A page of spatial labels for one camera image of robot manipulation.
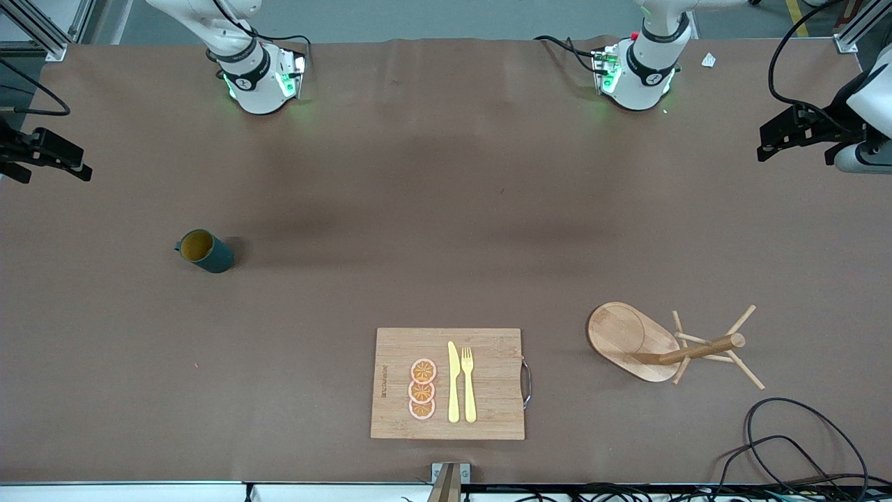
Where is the dark teal cup yellow inside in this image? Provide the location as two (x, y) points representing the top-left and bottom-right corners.
(174, 229), (236, 274)

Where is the wooden cup rack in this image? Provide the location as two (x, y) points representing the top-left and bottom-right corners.
(587, 301), (766, 391)

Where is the brown table cover mat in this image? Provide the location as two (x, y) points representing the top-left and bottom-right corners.
(0, 35), (892, 485)

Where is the wooden cutting board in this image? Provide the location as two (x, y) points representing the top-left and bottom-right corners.
(370, 328), (532, 441)

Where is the yellow plastic fork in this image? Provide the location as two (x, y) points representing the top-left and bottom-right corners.
(461, 347), (477, 424)

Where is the yellow plastic knife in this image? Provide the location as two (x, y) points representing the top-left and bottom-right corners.
(447, 341), (461, 424)

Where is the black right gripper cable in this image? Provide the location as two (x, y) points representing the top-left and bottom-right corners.
(0, 59), (71, 116)

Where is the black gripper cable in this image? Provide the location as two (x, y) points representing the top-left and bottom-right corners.
(769, 0), (861, 133)
(0, 59), (71, 116)

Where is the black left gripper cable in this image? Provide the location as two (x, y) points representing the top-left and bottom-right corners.
(769, 0), (861, 133)

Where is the aluminium frame profile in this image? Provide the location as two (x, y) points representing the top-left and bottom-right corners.
(833, 0), (892, 54)
(0, 0), (70, 62)

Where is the black left arm base cable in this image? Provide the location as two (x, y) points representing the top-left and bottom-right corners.
(534, 35), (601, 74)

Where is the black arm base cable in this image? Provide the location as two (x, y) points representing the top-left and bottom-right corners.
(534, 35), (601, 74)
(247, 24), (312, 67)

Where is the black right arm base cable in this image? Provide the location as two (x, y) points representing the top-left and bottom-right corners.
(247, 24), (312, 67)

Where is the black looped table cable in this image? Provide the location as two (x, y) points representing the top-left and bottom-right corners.
(744, 397), (870, 492)

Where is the white table edge rail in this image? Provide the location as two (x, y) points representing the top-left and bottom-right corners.
(0, 481), (433, 502)

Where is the black cable bundle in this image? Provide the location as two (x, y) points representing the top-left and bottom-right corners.
(460, 481), (892, 502)

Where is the grey metal bracket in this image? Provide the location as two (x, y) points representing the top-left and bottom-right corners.
(431, 462), (471, 485)

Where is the brown post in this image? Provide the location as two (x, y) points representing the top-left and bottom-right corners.
(426, 466), (462, 502)

